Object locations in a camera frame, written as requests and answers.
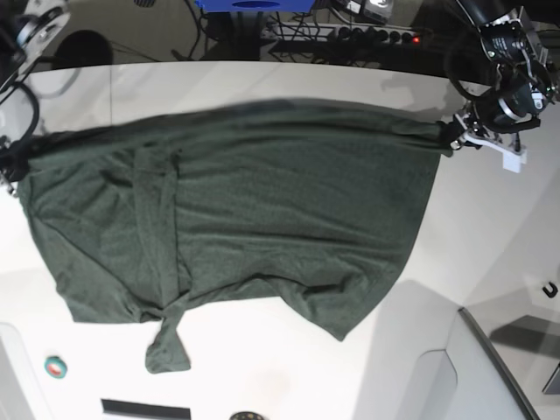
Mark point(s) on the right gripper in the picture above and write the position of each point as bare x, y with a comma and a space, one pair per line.
14, 160

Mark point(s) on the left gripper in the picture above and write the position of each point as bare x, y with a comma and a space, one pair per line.
466, 129

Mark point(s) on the dark green t-shirt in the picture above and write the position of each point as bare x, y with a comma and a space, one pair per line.
318, 203

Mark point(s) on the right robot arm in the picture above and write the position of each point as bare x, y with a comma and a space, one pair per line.
27, 29

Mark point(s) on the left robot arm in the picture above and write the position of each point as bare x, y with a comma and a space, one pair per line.
524, 83

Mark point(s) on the black U-shaped clip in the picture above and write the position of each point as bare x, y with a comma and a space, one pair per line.
550, 290

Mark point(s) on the green red tape roll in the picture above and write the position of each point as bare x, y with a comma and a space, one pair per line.
55, 367

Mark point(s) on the white power strip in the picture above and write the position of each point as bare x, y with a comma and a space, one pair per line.
357, 33

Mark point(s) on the blue plastic bin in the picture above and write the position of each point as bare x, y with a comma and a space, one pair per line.
255, 5

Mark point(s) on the white tray with black slot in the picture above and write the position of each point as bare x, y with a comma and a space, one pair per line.
113, 409

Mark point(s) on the black round dotted object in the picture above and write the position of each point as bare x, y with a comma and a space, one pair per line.
246, 415

